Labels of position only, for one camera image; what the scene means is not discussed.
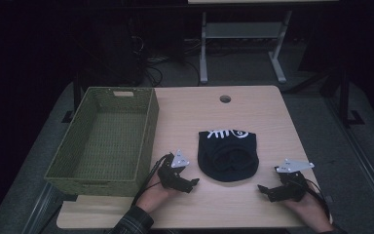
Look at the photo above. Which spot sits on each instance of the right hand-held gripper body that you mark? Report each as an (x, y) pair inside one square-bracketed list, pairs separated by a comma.
[(292, 185)]

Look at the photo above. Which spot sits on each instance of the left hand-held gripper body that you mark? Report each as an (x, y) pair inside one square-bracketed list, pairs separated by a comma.
[(168, 172)]

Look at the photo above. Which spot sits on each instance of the black beanie with white print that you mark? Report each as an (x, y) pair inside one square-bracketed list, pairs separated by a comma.
[(227, 159)]

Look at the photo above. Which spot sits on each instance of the green woven basket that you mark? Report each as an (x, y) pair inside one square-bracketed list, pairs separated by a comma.
[(117, 143)]

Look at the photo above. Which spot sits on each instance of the person's right hand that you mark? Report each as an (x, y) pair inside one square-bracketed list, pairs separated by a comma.
[(308, 208)]

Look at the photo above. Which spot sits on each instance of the person's left hand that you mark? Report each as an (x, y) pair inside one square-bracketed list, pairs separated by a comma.
[(156, 198)]

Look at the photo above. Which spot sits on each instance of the black floor stand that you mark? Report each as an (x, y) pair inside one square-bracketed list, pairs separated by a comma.
[(345, 97)]

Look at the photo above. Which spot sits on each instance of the white metal stand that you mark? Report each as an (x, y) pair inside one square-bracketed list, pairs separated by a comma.
[(240, 31)]

